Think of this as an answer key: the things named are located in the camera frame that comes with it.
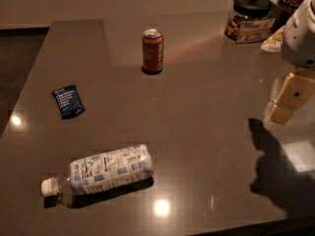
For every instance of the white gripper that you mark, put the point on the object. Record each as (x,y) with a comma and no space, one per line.
(300,44)

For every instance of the blue labelled plastic bottle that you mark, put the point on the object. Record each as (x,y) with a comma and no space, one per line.
(89,178)

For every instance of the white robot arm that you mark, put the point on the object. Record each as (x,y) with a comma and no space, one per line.
(296,42)

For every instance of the orange-red soda can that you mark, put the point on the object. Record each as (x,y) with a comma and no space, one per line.
(152,42)

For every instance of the pale crumpled snack bag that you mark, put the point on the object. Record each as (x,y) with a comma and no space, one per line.
(274,42)

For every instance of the glass jar with black lid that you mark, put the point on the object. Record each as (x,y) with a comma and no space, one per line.
(249,21)

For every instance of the dark blue snack packet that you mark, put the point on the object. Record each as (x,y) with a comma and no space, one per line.
(69,102)

